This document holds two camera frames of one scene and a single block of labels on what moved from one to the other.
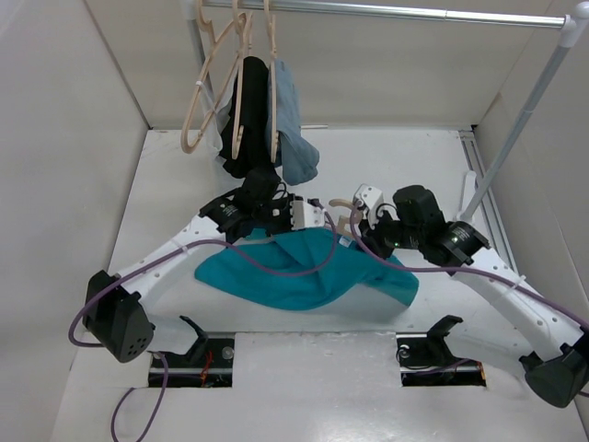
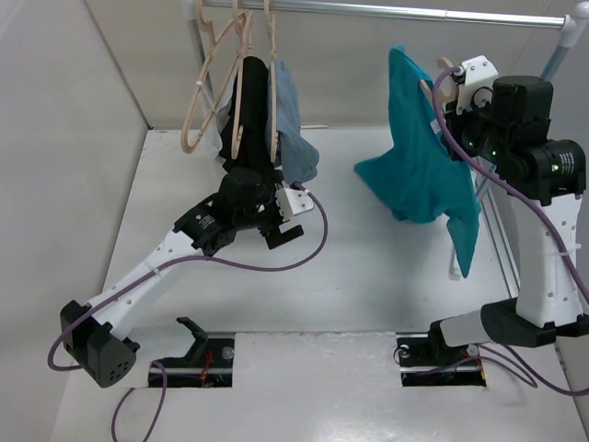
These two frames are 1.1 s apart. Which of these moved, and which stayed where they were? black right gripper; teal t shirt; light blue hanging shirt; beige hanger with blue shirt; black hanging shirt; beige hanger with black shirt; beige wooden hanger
Moved: beige wooden hanger; black right gripper; teal t shirt
Stayed: light blue hanging shirt; beige hanger with black shirt; black hanging shirt; beige hanger with blue shirt
